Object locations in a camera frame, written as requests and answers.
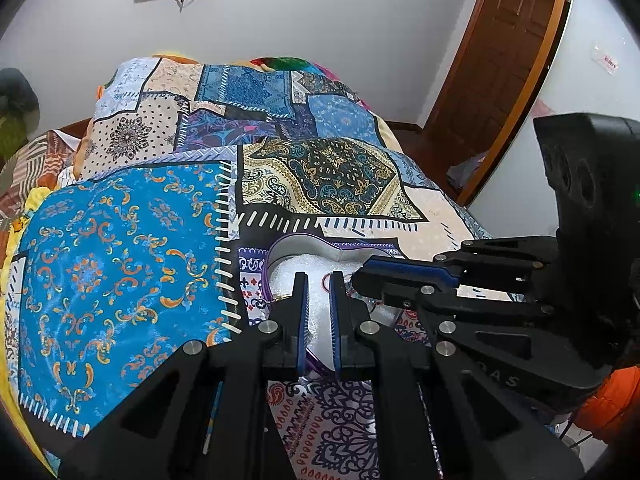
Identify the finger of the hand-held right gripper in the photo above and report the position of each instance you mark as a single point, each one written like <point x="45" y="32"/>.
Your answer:
<point x="415" y="269"/>
<point x="430" y="305"/>

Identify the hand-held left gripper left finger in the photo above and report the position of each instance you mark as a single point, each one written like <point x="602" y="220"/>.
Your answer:
<point x="302" y="327"/>

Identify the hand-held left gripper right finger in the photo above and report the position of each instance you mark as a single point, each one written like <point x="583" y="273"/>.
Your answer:
<point x="334" y="330"/>

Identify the purple heart-shaped jewelry box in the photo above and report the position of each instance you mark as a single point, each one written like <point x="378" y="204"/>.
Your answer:
<point x="290" y="271"/>

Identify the person's right forearm orange sleeve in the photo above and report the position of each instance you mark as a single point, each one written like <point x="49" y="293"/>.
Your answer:
<point x="612" y="400"/>

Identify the red bangle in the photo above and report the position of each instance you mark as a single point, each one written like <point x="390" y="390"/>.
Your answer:
<point x="325" y="282"/>

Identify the grey cloth pile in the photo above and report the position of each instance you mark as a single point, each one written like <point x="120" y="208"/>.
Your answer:
<point x="466" y="172"/>

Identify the brown wooden door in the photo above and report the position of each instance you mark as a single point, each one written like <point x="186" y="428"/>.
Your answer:
<point x="500" y="60"/>

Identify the patchwork printed blanket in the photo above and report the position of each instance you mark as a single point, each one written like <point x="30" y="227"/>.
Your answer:
<point x="130" y="270"/>

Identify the multicoloured pillow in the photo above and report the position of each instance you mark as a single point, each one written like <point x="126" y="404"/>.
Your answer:
<point x="285" y="64"/>

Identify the striped orange cloth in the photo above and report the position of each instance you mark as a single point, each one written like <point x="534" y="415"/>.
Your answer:
<point x="35" y="165"/>

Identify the dark green bundle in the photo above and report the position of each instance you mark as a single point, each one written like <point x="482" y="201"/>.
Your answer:
<point x="15" y="110"/>

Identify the wooden door frame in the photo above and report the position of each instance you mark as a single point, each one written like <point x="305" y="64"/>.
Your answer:
<point x="545" y="80"/>

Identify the white wall sticker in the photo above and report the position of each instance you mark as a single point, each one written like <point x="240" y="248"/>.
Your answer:
<point x="606" y="57"/>

